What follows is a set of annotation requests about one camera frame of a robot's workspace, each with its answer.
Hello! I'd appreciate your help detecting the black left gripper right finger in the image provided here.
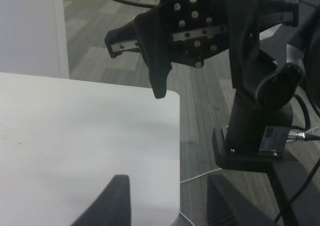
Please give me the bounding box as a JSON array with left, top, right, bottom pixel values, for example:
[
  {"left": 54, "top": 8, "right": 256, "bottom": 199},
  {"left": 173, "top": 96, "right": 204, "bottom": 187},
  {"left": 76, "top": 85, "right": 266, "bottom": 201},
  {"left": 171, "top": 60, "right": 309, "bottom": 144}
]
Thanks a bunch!
[{"left": 206, "top": 175, "right": 275, "bottom": 226}]

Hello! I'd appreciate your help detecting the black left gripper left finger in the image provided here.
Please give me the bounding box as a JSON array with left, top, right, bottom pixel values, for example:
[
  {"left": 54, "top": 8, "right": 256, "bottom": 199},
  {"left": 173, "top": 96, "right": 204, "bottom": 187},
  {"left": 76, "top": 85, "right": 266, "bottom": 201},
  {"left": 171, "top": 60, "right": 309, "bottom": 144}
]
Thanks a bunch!
[{"left": 73, "top": 175, "right": 131, "bottom": 226}]

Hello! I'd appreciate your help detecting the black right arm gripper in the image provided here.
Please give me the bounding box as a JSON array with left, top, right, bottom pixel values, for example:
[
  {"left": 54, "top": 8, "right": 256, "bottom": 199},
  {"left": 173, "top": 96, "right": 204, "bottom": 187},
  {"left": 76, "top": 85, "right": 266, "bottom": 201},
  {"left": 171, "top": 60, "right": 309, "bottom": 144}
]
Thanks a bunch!
[{"left": 104, "top": 0, "right": 298, "bottom": 99}]

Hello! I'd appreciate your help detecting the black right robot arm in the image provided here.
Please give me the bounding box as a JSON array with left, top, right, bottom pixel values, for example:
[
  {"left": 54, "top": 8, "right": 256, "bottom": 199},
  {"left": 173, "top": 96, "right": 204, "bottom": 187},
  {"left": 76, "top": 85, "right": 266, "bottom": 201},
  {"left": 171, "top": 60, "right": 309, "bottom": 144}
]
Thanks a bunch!
[{"left": 104, "top": 0, "right": 320, "bottom": 225}]

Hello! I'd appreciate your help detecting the white partition panel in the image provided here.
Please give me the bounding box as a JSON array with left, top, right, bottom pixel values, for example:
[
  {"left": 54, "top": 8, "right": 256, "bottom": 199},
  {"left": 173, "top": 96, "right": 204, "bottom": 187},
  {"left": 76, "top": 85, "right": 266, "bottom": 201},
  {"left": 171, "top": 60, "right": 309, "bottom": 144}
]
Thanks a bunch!
[{"left": 0, "top": 0, "right": 70, "bottom": 79}]

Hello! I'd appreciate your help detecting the black cable at right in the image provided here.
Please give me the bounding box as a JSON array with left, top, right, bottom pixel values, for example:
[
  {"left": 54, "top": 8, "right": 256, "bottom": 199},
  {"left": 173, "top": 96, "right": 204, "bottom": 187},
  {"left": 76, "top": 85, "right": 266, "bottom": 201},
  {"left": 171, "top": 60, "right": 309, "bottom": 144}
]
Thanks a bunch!
[{"left": 274, "top": 94, "right": 320, "bottom": 223}]

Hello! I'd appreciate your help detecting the white cable on floor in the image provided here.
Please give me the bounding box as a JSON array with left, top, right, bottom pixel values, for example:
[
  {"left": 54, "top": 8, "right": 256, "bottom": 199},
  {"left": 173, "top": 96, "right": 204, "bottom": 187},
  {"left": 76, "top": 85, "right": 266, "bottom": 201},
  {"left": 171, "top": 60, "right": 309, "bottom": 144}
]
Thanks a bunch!
[{"left": 179, "top": 128, "right": 320, "bottom": 226}]

